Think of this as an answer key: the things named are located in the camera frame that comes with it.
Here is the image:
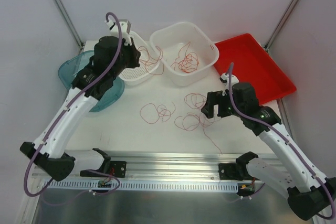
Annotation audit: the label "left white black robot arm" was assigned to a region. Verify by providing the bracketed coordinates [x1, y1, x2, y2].
[20, 36, 141, 182]

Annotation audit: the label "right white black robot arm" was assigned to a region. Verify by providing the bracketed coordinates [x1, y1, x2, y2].
[201, 82, 335, 220]

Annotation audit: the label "orange thin wires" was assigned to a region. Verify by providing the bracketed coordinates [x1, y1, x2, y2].
[139, 92, 224, 154]

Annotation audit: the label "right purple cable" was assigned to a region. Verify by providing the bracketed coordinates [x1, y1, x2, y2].
[227, 62, 333, 219]

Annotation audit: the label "aluminium frame post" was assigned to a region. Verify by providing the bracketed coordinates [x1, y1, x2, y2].
[264, 0, 300, 52]
[53, 0, 84, 49]

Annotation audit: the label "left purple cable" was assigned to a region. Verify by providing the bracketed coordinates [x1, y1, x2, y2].
[23, 12, 123, 198]

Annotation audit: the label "red plastic tray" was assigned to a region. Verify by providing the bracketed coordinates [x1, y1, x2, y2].
[214, 34, 297, 104]

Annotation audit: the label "white slotted cable duct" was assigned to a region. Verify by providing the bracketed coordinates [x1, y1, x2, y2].
[48, 179, 238, 193]

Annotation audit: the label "aluminium mounting rail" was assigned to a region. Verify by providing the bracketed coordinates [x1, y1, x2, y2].
[33, 150, 284, 180]

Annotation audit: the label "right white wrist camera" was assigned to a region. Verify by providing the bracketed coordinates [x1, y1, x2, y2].
[219, 73, 239, 86]

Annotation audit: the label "white plastic tub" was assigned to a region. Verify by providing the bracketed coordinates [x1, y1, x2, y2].
[149, 22, 219, 87]

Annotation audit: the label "purple cable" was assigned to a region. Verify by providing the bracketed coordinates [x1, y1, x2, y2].
[227, 62, 333, 219]
[23, 12, 123, 198]

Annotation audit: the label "left aluminium frame post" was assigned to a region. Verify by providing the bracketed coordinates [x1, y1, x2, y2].
[53, 0, 84, 49]

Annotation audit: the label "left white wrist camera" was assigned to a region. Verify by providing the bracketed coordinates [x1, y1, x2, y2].
[105, 19, 133, 46]

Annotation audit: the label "red wire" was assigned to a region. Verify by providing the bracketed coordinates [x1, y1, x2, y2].
[136, 45, 165, 76]

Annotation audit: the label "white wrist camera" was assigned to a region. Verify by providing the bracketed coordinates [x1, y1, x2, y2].
[219, 73, 239, 86]
[105, 19, 133, 46]

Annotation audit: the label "orange wire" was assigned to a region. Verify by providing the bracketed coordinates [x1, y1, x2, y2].
[170, 40, 200, 74]

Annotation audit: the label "white perforated plastic basket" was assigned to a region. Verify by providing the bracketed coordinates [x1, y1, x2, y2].
[119, 31, 162, 86]

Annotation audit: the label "right aluminium frame post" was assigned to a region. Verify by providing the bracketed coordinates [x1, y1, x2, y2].
[264, 0, 300, 52]

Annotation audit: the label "teal transparent plastic tub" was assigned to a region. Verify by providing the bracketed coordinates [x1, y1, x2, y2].
[58, 50, 124, 112]

